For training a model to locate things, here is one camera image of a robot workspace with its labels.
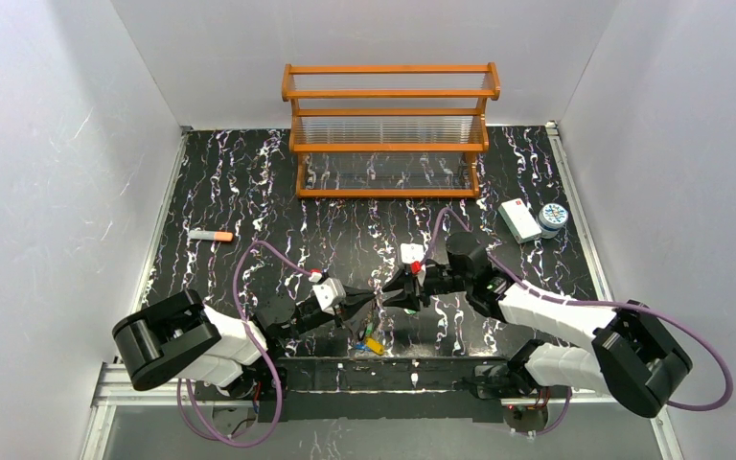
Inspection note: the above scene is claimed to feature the cluster of tagged keys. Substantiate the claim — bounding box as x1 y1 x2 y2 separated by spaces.
351 300 385 357

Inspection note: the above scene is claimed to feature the yellow key tag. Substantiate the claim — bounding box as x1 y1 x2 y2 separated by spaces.
364 337 385 356

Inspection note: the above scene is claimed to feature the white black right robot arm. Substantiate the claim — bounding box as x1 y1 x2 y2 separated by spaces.
381 232 693 418

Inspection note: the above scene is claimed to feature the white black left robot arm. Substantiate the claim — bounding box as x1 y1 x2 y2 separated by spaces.
111 280 376 391

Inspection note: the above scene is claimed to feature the white rectangular box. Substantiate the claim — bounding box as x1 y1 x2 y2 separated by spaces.
497 198 541 243

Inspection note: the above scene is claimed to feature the blue white round tin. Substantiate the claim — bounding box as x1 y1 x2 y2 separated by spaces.
536 203 569 239

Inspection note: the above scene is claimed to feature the orange grey marker pen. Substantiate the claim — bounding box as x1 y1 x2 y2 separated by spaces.
188 229 234 242

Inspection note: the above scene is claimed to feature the orange wooden shelf rack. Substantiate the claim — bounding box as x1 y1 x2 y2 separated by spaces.
281 61 501 199

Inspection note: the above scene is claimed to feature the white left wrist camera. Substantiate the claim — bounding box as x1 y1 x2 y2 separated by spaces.
312 277 346 315

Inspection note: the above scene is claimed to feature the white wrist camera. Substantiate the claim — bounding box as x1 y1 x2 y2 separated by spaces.
312 277 346 315
400 243 426 275

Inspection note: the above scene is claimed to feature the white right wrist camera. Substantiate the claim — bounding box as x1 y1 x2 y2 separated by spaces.
400 243 426 275

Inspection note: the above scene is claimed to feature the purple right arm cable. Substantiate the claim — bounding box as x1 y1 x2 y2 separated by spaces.
425 207 734 438

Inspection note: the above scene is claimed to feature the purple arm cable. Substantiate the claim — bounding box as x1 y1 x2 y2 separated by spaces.
425 207 734 438
175 240 325 449

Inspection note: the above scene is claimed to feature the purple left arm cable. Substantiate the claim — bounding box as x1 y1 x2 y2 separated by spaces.
175 240 325 449

